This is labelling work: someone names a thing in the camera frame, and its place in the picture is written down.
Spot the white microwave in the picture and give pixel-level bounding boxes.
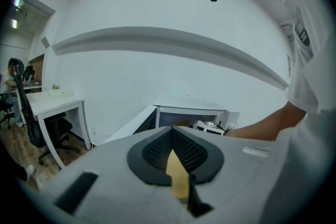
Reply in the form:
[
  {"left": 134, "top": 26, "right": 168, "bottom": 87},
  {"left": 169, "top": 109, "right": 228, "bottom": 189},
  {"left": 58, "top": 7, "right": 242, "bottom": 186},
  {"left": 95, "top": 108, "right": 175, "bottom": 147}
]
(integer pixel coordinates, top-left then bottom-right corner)
[{"left": 103, "top": 94, "right": 241, "bottom": 145}]

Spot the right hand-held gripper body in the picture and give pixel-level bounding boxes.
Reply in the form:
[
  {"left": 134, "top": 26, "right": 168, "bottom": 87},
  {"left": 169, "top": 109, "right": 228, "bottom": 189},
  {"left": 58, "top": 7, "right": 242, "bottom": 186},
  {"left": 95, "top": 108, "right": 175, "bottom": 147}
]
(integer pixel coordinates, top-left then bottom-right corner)
[{"left": 196, "top": 120, "right": 227, "bottom": 136}]

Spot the white microwave door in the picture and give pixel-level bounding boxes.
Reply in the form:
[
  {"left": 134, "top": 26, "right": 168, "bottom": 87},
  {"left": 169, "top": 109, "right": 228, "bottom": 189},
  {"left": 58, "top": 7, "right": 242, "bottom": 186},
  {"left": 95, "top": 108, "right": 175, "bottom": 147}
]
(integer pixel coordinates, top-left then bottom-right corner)
[{"left": 103, "top": 104, "right": 159, "bottom": 144}]

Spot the person's right forearm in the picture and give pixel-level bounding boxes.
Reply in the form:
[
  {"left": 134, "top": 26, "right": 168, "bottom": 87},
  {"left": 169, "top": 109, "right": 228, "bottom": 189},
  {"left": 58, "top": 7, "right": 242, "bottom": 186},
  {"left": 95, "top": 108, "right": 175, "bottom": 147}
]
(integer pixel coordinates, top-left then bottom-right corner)
[{"left": 224, "top": 100, "right": 308, "bottom": 143}]

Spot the white desk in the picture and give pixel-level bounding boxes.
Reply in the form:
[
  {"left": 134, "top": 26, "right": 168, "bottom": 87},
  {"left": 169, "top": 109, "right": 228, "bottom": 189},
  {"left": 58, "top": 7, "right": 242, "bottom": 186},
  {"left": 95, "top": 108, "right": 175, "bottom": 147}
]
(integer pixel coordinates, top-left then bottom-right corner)
[
  {"left": 25, "top": 91, "right": 92, "bottom": 170},
  {"left": 23, "top": 82, "right": 43, "bottom": 94}
]

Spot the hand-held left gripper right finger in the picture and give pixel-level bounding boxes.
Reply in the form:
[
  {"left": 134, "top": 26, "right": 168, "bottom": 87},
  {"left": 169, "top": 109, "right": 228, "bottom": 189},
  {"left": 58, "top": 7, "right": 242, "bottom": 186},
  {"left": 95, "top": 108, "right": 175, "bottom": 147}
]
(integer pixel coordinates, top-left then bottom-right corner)
[{"left": 172, "top": 125, "right": 279, "bottom": 224}]

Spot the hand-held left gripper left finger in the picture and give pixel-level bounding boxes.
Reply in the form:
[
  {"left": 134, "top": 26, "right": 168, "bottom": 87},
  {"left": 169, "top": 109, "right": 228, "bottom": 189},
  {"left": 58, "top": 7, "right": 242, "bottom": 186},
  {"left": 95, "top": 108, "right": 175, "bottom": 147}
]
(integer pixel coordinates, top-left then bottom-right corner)
[{"left": 39, "top": 125, "right": 190, "bottom": 224}]

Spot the person's white t-shirt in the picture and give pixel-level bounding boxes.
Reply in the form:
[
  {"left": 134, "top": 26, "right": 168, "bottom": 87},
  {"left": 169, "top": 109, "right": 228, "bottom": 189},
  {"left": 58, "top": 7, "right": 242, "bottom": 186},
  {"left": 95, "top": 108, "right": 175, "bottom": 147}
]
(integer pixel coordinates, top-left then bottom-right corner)
[{"left": 259, "top": 0, "right": 336, "bottom": 224}]

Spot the green plant in white planter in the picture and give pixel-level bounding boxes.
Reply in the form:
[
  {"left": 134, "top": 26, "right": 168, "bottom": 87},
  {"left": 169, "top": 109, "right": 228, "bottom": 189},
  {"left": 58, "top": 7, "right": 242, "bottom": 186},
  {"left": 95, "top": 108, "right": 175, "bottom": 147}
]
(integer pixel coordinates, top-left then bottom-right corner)
[{"left": 48, "top": 83, "right": 75, "bottom": 100}]

